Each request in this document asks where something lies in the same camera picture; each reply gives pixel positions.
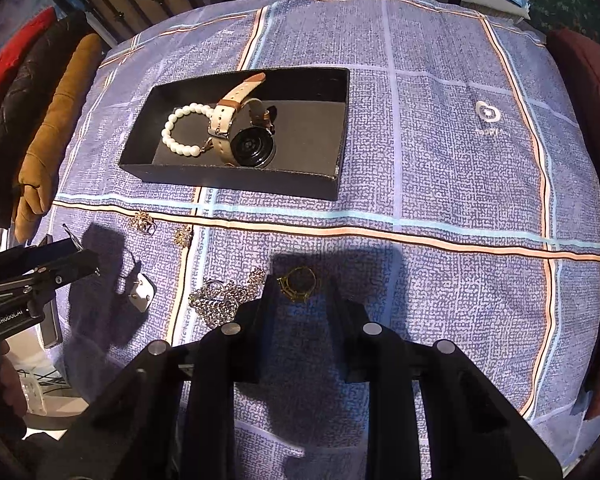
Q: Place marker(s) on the red cushion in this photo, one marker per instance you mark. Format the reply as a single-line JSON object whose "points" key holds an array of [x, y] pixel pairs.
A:
{"points": [[10, 55]]}

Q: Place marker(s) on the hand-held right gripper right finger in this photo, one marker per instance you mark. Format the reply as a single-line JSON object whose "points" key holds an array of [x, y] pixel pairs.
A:
{"points": [[354, 345]]}

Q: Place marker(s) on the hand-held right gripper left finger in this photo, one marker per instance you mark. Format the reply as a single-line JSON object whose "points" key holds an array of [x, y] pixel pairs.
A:
{"points": [[250, 342]]}

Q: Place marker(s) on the maroon cushion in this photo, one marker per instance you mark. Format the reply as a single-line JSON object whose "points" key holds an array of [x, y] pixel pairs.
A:
{"points": [[595, 160]]}

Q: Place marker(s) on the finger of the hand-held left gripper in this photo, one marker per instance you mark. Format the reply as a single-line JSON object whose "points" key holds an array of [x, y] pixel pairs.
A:
{"points": [[45, 255], [75, 265]]}

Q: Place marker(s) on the black rectangular box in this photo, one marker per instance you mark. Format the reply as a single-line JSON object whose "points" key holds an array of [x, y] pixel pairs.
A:
{"points": [[310, 125]]}

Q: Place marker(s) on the tan suede cushion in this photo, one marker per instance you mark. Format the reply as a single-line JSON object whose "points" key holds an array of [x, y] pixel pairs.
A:
{"points": [[50, 135]]}

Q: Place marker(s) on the white jewelry card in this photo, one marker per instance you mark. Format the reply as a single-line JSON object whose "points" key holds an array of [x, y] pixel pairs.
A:
{"points": [[141, 297]]}

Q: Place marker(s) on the black leather cushion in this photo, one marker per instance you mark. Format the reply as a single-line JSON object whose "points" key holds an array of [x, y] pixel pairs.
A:
{"points": [[20, 110]]}

